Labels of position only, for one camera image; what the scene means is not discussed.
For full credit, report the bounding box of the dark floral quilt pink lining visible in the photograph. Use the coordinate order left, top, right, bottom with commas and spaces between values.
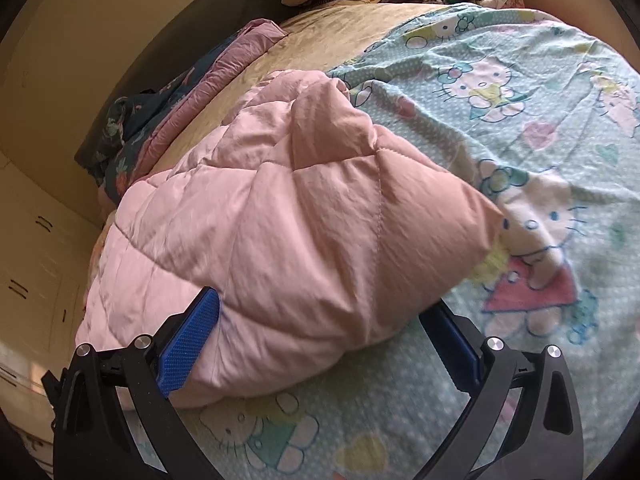
95, 19, 288, 206

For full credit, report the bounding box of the light blue cartoon printed blanket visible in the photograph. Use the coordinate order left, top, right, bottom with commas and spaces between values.
125, 2, 640, 480

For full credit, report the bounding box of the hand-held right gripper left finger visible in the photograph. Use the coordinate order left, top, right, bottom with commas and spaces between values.
52, 286, 236, 480

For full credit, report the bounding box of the dark grey headboard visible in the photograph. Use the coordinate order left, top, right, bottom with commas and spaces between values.
75, 0, 301, 181

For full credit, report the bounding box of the cream wardrobe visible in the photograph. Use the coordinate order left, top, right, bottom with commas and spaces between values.
0, 155, 106, 436

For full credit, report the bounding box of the bed with beige sheet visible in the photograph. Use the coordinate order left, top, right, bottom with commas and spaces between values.
220, 2, 441, 126

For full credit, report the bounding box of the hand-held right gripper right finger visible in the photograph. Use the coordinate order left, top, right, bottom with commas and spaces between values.
410, 300, 586, 480

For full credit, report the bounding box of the pink quilted jacket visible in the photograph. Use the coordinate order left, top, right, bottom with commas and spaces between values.
75, 69, 506, 408

